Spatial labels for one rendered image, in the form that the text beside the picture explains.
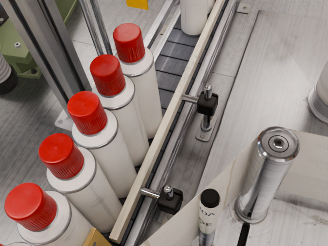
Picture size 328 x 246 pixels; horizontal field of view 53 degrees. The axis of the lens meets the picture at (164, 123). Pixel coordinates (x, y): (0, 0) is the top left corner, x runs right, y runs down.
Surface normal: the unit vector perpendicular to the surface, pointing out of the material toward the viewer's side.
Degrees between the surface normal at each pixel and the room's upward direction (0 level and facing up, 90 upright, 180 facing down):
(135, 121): 90
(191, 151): 0
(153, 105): 90
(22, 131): 0
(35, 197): 2
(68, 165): 90
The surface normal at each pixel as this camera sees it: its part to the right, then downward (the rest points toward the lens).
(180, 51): -0.08, -0.54
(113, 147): 0.77, 0.51
